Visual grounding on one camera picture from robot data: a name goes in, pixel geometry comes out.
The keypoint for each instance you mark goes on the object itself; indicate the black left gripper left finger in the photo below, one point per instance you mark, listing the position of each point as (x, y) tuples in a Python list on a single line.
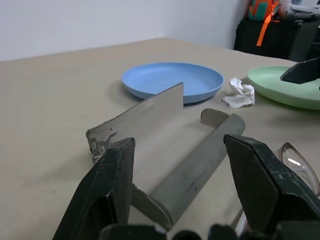
[(105, 190)]

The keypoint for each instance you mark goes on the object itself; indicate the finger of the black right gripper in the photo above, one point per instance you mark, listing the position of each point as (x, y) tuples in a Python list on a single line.
[(303, 72)]

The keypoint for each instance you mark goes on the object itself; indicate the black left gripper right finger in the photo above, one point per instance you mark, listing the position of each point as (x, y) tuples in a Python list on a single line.
[(265, 185)]

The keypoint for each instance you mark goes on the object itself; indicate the clear frame glasses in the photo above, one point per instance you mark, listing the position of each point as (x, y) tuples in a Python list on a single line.
[(296, 162)]

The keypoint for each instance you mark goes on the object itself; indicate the green plate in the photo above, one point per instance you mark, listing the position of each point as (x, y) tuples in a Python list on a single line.
[(265, 80)]

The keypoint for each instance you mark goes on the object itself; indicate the white tissue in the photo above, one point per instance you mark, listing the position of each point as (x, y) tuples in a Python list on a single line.
[(241, 97)]

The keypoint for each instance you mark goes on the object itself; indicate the grey glasses case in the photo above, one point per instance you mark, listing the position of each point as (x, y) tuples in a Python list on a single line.
[(175, 155)]

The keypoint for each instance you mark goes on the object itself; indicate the blue plate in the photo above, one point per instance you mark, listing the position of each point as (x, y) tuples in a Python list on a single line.
[(162, 75)]

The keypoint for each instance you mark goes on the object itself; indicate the black equipment case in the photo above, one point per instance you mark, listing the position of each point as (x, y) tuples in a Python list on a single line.
[(277, 37)]

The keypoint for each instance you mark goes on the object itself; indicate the white grey device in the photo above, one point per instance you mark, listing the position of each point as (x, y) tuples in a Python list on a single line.
[(297, 11)]

